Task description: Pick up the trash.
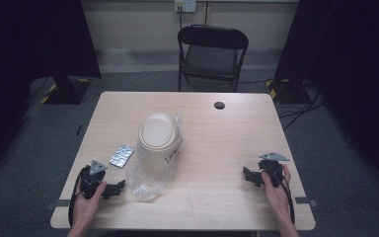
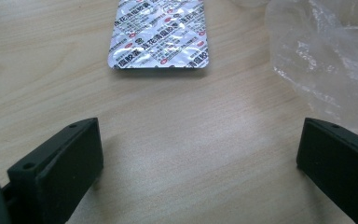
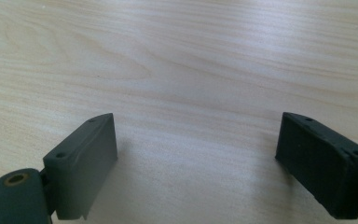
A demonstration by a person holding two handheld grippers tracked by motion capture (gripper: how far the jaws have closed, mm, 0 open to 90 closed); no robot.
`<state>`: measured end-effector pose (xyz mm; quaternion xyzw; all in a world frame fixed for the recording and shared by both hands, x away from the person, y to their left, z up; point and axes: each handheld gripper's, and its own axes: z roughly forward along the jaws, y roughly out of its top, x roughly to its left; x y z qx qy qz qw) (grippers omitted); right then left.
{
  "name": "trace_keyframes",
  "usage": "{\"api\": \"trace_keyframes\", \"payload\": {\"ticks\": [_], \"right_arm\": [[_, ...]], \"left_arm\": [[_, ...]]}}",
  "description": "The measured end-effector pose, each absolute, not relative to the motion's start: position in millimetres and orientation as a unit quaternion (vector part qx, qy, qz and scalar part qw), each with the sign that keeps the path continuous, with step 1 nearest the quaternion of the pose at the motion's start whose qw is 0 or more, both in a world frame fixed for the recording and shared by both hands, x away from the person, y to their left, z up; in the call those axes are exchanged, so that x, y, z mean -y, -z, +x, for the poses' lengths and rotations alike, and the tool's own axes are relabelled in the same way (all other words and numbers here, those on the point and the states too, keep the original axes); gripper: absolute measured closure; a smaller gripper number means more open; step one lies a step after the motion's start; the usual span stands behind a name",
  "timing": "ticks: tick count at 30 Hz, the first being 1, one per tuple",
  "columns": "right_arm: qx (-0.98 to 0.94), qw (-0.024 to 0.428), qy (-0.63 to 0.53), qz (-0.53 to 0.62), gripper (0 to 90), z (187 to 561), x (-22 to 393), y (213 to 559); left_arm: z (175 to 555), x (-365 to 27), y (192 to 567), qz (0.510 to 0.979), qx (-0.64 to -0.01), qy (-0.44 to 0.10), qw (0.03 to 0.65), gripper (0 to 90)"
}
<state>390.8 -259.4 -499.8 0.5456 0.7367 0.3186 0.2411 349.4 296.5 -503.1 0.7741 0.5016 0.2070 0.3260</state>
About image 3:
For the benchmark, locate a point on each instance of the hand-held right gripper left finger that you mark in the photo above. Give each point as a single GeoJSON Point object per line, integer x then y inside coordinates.
{"type": "Point", "coordinates": [80, 168]}

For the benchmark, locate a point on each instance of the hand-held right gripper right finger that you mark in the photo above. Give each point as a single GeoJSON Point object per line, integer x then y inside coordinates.
{"type": "Point", "coordinates": [323, 168]}

